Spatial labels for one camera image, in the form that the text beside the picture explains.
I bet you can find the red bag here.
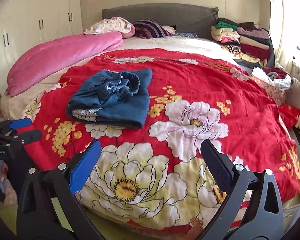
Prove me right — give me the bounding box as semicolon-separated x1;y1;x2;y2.
279;103;300;130

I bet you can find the blue denim pants lace trim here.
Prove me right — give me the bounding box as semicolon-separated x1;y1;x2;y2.
66;69;152;129

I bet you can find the red floral bed cover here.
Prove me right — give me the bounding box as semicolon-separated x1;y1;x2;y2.
22;49;300;238

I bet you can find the purple striped pillow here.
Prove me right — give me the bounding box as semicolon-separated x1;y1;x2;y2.
133;20;173;39

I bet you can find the grey padded headboard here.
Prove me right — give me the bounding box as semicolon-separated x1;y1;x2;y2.
102;3;219;39

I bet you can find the stack of folded clothes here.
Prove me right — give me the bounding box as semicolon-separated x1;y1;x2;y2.
211;18;275;69

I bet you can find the floral cream pillow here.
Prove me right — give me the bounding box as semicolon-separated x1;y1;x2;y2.
83;17;135;38

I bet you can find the white wardrobe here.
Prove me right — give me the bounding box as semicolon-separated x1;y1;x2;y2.
0;0;83;95

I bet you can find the loose pile of clothes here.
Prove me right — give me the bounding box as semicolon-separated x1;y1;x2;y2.
252;68;292;90

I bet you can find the pink quilt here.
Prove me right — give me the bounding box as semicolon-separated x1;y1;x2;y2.
6;31;123;96

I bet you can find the cream curtain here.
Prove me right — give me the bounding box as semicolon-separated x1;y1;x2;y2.
269;0;300;129

